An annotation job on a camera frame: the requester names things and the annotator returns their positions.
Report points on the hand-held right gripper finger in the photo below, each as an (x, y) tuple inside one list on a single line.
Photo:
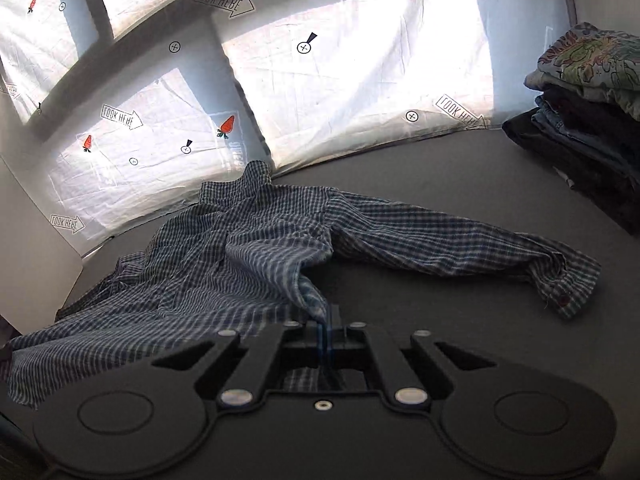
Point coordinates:
[(316, 346), (328, 346)]

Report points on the blue plaid shirt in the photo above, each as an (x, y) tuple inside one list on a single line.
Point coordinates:
[(225, 260)]

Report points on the folded black pants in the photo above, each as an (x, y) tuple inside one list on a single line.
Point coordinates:
[(575, 172)]

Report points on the folded blue jeans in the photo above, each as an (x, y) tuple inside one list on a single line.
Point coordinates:
[(567, 127)]

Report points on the dark folded garment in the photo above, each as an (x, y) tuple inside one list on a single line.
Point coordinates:
[(575, 105)]

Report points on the grey folded garment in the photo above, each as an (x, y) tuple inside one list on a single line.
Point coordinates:
[(607, 95)]

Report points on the pale shirt with green print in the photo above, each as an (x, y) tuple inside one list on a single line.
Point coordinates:
[(590, 55)]

